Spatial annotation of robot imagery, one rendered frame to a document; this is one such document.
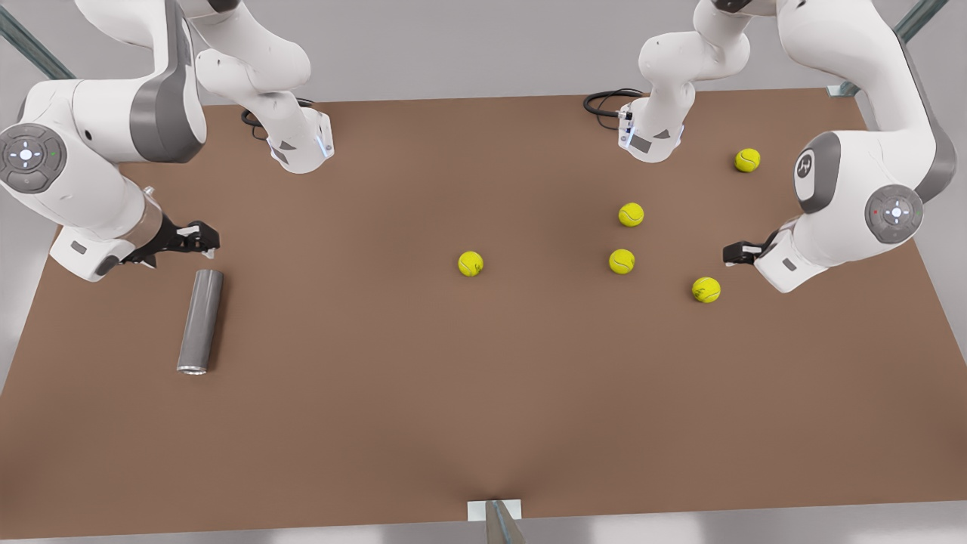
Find grey metal tennis tube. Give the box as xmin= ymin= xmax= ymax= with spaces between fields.
xmin=176 ymin=269 xmax=225 ymax=376

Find black right arm cable loop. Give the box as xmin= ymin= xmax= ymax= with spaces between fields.
xmin=241 ymin=97 xmax=315 ymax=141

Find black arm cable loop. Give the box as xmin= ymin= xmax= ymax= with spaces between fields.
xmin=241 ymin=97 xmax=315 ymax=141
xmin=582 ymin=88 xmax=649 ymax=131

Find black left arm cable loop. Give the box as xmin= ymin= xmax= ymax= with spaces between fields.
xmin=582 ymin=88 xmax=649 ymax=131

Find silver frame post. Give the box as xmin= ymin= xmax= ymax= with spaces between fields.
xmin=826 ymin=0 xmax=950 ymax=99
xmin=0 ymin=6 xmax=77 ymax=82
xmin=466 ymin=498 xmax=527 ymax=544

